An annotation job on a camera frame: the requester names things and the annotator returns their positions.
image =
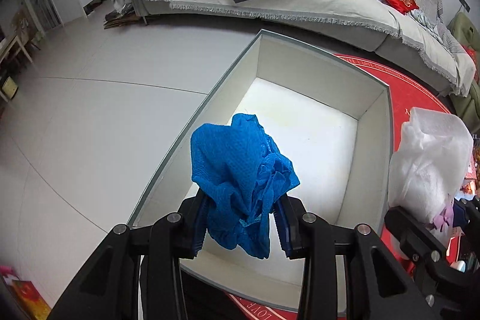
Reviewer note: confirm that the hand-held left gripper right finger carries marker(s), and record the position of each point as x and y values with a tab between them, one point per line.
284	230

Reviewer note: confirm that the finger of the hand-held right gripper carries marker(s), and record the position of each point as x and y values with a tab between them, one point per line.
410	233
473	205

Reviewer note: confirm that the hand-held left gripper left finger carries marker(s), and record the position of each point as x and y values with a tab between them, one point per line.
198	230

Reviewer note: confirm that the lilac ribbon bow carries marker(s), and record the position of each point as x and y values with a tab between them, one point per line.
442	220

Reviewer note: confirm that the white plastic bag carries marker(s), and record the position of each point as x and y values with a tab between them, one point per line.
427	162

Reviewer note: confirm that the blue mesh cloth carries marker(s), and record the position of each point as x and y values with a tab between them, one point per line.
232	170

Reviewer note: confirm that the white cardboard box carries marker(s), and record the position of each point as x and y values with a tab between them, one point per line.
311	125

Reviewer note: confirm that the colourful snack packets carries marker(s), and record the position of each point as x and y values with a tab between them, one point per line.
474	170

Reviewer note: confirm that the red round rug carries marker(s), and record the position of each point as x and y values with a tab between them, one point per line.
412	91

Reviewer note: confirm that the olive green garment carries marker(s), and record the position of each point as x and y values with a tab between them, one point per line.
467	42

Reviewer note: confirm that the red gift bag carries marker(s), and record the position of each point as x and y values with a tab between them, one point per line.
26	299

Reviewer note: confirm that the light blue cloth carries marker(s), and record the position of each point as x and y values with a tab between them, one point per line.
425	24

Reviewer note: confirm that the flat cardboard pieces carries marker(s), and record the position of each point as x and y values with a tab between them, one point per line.
123	18

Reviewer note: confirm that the wooden side table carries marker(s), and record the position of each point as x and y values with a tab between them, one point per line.
15	50

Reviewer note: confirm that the wall outlet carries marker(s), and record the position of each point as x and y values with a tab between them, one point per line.
464	3

